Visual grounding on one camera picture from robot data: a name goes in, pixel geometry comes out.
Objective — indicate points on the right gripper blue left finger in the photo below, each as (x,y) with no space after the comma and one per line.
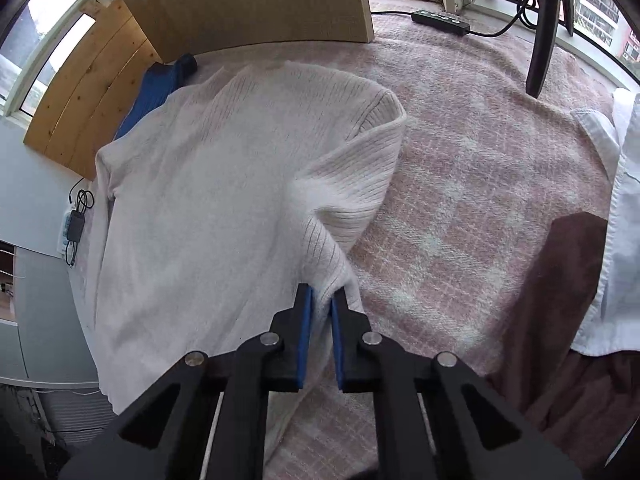
(206,416)

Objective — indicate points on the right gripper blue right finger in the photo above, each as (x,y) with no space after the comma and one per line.
(435,418)

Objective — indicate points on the cream knit cardigan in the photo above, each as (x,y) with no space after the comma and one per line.
(212,210)

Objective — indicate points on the blue striped knit garment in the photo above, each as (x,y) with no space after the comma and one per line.
(158,82)

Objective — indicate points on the brown garment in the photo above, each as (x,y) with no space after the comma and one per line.
(583,404)

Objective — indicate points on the pink plaid blanket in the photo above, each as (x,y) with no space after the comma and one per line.
(482,171)

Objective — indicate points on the white shirt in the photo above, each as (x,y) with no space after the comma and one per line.
(611,323)

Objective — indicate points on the pine wood panel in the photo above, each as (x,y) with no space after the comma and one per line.
(92,92)

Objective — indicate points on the light wooden board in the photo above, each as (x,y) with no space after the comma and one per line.
(175,27)

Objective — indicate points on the black tripod stand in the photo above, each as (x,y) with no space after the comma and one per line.
(543,16)

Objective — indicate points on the black power adapter with cable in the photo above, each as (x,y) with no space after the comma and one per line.
(80,200)

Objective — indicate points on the black inline cable remote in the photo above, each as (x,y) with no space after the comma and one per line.
(441,22)

